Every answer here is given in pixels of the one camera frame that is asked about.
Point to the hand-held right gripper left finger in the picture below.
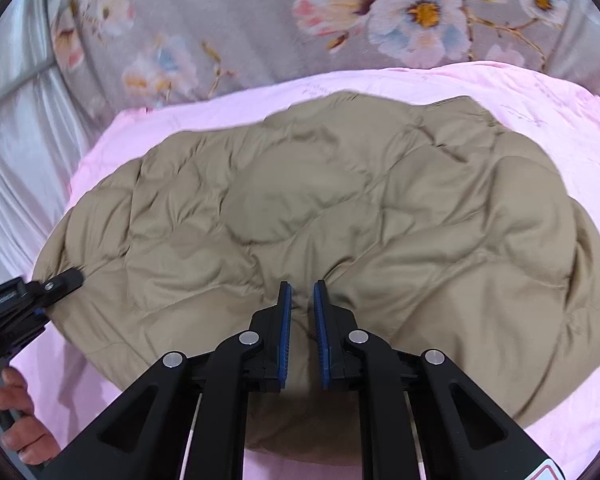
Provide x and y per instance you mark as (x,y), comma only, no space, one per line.
(284,340)

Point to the olive quilted jacket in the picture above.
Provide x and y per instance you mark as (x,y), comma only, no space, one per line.
(355,210)

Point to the grey floral quilt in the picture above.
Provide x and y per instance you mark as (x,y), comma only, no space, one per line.
(230,15)

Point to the white satin curtain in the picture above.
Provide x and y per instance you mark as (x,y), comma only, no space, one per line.
(30,170)

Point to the pink blanket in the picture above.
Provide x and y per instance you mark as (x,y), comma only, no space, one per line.
(555,105)

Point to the person's left hand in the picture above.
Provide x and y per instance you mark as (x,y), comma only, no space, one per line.
(32,435)

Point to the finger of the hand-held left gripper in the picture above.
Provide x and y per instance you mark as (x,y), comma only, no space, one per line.
(60,282)

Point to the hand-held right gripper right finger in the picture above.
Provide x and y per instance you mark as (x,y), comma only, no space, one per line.
(321,340)

